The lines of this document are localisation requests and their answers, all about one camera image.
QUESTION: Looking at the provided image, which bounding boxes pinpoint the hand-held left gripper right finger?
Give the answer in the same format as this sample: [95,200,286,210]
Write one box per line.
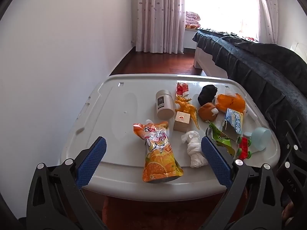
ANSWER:
[201,136,282,230]

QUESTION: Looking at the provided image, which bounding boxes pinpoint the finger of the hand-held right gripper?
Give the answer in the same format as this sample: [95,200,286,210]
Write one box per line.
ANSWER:
[276,125,307,211]

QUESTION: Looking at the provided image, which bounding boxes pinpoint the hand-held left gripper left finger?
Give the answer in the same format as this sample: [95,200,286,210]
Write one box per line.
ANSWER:
[26,136,108,230]

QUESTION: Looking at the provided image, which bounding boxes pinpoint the orange juice pouch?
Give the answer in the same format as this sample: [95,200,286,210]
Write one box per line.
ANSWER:
[133,119,184,184]

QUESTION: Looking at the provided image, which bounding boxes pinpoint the orange dinosaur toy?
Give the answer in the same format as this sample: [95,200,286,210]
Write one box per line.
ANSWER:
[175,95,200,130]

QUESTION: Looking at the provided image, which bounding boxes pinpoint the green snack wrapper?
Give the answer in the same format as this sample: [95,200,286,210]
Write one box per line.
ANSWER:
[206,122,237,157]

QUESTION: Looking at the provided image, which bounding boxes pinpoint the white crumpled tissue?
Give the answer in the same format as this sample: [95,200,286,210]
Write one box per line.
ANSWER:
[181,131,209,168]

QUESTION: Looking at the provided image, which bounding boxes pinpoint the red toy car green wheels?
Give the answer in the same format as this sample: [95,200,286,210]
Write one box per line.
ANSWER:
[236,136,253,161]

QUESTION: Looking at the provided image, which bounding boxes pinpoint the blue and white carton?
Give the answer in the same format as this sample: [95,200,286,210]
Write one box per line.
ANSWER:
[222,108,245,141]

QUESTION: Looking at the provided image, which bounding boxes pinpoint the light blue plastic cup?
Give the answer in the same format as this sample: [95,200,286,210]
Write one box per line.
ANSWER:
[243,127,271,155]

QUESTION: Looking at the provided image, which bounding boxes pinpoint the orange and white sock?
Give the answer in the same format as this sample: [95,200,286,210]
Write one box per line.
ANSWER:
[198,103,219,121]

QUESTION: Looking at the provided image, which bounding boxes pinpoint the wooden block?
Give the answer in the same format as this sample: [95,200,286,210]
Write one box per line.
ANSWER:
[173,111,191,133]

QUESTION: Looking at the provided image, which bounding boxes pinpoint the white plastic storage box lid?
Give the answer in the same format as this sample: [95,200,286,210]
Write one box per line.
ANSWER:
[60,74,281,202]

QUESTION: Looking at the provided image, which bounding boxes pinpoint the orange plastic bag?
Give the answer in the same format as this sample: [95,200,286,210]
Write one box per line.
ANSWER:
[215,87,247,114]

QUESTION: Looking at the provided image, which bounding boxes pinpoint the black sock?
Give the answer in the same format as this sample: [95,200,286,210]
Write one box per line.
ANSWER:
[198,85,218,106]

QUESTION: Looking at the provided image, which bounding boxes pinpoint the beige cylindrical jar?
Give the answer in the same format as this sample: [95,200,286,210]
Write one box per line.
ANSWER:
[155,89,175,120]

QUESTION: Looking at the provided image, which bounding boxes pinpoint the red and white crumpled packet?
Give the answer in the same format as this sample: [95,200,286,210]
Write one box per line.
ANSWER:
[176,83,190,97]

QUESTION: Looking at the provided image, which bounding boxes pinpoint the stack of folded blankets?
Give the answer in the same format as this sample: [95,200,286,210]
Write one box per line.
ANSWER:
[185,11,201,30]

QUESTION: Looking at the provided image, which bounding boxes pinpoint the pink patterned curtain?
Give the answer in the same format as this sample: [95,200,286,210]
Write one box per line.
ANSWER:
[242,0,280,45]
[135,0,186,54]

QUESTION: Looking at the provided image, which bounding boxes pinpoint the white bed frame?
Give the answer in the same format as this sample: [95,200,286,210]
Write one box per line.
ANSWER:
[193,47,228,79]

